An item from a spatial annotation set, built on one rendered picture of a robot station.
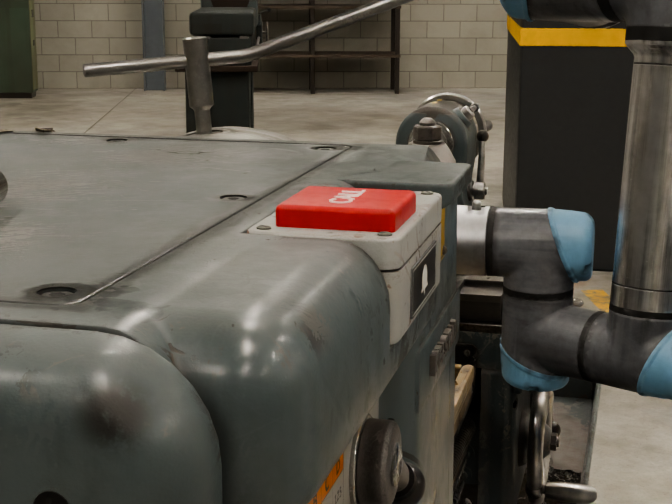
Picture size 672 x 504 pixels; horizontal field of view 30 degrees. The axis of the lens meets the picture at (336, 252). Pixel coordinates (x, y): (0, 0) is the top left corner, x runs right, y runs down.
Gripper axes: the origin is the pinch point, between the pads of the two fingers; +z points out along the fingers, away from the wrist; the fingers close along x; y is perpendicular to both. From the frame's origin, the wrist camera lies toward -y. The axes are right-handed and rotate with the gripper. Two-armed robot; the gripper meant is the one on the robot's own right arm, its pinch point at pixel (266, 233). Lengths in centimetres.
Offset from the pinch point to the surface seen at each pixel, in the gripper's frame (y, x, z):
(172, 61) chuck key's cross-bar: -25.3, 20.5, 0.8
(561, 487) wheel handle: 30, -39, -32
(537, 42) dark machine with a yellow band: 453, -3, 9
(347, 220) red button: -72, 17, -26
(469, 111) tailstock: 91, 4, -10
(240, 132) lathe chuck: -23.1, 14.2, -4.7
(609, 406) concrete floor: 267, -110, -34
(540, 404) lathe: 32, -29, -28
